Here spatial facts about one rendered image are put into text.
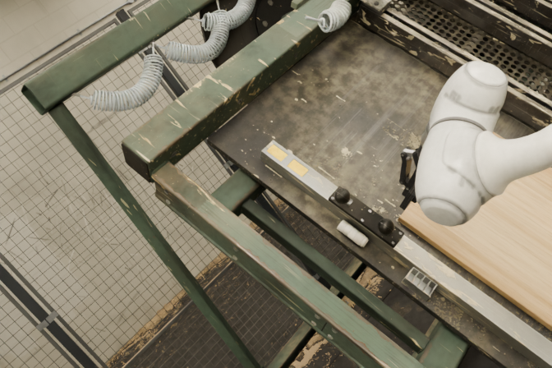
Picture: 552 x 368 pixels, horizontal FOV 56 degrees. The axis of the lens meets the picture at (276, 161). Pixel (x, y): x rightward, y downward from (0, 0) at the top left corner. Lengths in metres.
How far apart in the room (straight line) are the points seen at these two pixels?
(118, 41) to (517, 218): 1.31
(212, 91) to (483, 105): 0.75
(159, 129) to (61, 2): 4.84
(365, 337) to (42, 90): 1.15
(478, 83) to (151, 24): 1.22
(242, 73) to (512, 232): 0.83
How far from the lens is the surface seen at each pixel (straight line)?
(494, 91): 0.92
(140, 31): 1.83
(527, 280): 1.43
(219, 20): 1.94
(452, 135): 0.87
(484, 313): 1.32
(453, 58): 1.72
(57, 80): 1.71
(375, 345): 1.19
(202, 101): 1.39
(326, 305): 1.19
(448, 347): 1.34
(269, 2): 2.17
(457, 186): 0.82
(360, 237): 1.30
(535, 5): 2.11
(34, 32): 5.98
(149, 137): 1.32
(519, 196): 1.55
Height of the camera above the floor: 1.97
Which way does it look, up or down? 14 degrees down
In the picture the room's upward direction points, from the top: 36 degrees counter-clockwise
